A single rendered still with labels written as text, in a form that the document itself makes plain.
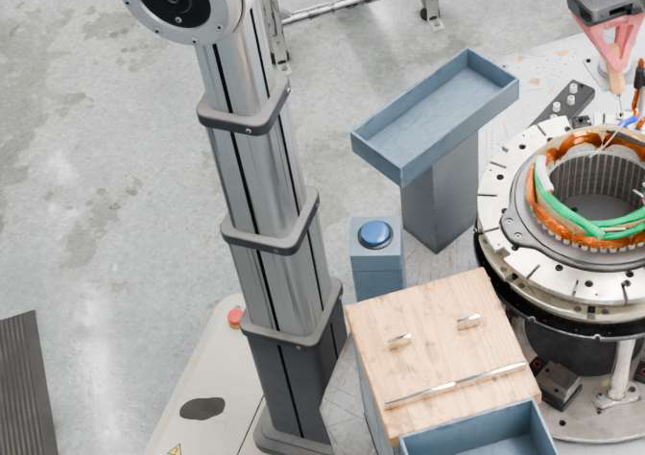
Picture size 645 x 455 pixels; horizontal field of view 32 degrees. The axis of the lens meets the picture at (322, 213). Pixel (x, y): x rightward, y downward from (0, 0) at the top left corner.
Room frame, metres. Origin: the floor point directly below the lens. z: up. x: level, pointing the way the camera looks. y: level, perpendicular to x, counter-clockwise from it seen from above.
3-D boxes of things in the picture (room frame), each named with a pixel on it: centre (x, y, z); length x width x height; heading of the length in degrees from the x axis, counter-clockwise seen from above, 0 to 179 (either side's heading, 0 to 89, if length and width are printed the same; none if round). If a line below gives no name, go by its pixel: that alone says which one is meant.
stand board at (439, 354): (0.74, -0.11, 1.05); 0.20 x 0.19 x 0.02; 7
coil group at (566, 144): (0.98, -0.35, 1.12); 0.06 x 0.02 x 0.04; 102
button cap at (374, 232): (0.96, -0.07, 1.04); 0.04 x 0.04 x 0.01
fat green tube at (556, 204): (0.86, -0.30, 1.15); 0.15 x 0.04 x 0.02; 12
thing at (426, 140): (1.15, -0.19, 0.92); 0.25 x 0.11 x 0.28; 124
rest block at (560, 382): (0.80, -0.29, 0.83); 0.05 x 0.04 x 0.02; 40
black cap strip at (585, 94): (1.35, -0.45, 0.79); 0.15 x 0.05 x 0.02; 132
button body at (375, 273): (0.96, -0.07, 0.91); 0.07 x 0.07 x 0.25; 79
